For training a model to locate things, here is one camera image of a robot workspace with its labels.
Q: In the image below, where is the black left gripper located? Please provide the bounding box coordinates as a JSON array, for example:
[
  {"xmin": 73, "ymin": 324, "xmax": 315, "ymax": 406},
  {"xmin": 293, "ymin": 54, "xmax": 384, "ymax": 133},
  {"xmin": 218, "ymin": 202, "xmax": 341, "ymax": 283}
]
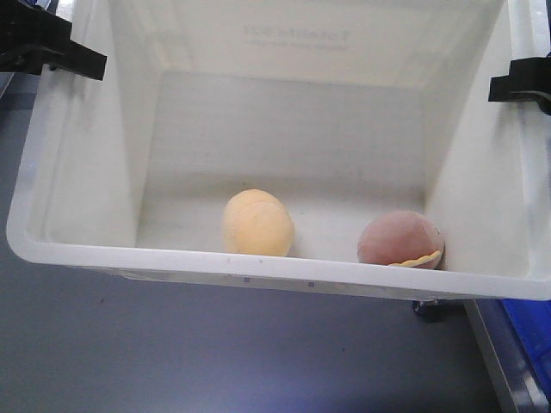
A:
[{"xmin": 1, "ymin": 1, "xmax": 107, "ymax": 81}]

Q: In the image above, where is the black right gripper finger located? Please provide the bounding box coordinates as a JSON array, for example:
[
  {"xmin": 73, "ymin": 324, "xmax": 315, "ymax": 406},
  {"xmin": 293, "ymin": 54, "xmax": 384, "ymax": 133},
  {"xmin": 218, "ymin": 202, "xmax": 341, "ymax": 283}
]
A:
[
  {"xmin": 488, "ymin": 76, "xmax": 550, "ymax": 115},
  {"xmin": 509, "ymin": 57, "xmax": 550, "ymax": 84}
]

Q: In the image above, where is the white plastic tote box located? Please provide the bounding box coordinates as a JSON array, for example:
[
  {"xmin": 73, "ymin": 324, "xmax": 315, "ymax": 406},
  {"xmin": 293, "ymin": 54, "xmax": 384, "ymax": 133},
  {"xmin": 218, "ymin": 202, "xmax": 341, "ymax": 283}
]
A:
[{"xmin": 6, "ymin": 1, "xmax": 550, "ymax": 300}]

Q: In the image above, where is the pink plush toy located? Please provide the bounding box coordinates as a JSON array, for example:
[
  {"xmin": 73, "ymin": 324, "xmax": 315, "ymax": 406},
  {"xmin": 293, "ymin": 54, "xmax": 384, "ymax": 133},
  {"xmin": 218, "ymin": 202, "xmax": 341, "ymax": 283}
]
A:
[{"xmin": 357, "ymin": 211, "xmax": 445, "ymax": 269}]

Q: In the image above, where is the cream yellow plush toy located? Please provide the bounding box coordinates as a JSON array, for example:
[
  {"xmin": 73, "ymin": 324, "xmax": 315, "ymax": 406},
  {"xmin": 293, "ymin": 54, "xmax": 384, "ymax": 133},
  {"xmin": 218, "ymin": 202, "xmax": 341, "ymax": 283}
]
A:
[{"xmin": 222, "ymin": 189, "xmax": 294, "ymax": 256}]

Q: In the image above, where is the blue crate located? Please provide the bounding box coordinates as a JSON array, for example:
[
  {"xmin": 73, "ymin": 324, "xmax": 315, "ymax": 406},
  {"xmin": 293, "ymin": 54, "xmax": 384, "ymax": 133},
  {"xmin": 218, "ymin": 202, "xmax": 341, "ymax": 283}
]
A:
[{"xmin": 500, "ymin": 299, "xmax": 550, "ymax": 401}]

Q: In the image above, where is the grey metal shelf frame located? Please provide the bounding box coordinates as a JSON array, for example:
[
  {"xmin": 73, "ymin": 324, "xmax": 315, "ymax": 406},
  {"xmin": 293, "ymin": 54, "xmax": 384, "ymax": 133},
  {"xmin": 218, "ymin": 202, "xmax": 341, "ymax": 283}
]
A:
[{"xmin": 464, "ymin": 299, "xmax": 550, "ymax": 412}]

